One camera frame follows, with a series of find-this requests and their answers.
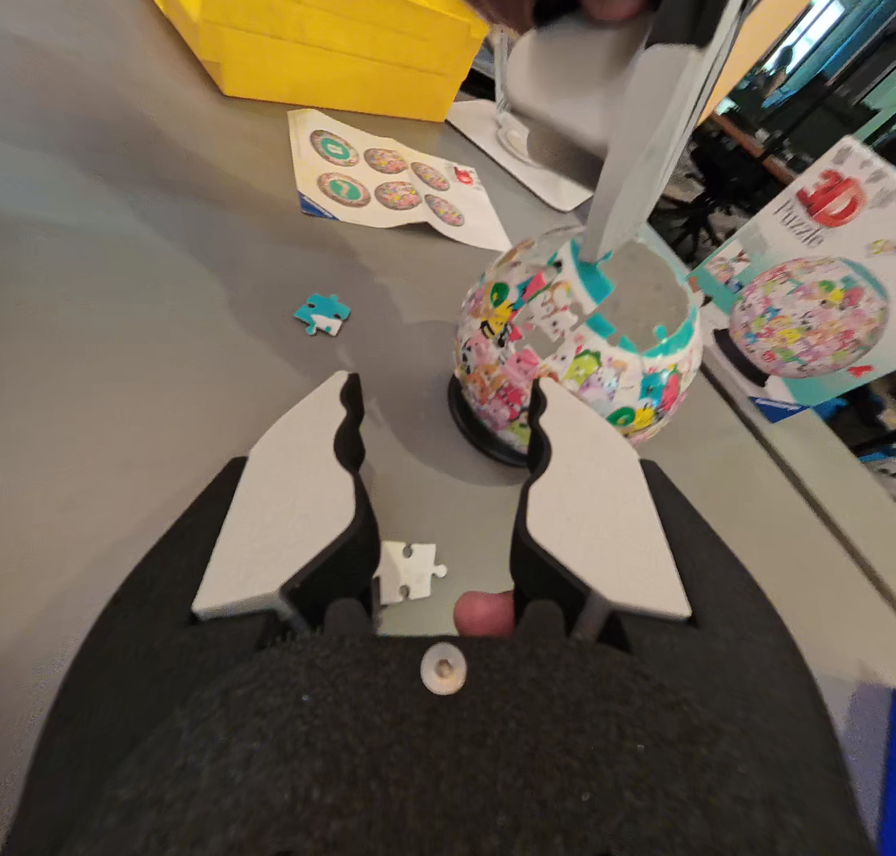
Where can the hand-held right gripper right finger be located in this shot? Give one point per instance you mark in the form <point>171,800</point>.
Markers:
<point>602,527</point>

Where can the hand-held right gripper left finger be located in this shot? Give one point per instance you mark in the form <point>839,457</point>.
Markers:
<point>280,520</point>

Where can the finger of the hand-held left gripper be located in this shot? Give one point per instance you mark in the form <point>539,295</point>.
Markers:
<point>721,37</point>
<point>644,142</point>

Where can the white-backed puzzle piece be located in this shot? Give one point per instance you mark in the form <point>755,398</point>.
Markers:
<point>409,569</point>

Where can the colourful puzzle ball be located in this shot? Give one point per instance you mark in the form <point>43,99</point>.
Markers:
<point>595,366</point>

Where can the teal puzzle piece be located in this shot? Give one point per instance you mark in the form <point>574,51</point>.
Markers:
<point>322,314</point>

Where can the teal puzzle box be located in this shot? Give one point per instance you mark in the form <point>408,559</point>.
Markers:
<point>805,310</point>

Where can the person's right hand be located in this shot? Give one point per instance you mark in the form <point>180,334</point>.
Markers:
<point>483,614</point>

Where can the clear plastic packaging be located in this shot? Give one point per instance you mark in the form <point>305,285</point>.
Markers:
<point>507,121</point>

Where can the paper instruction sheet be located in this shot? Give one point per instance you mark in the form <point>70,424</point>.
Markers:
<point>392,170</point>

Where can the yellow plastic bin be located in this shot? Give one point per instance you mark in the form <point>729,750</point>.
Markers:
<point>315,44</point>

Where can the blue plastic bin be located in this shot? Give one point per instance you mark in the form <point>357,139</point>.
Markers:
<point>878,765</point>

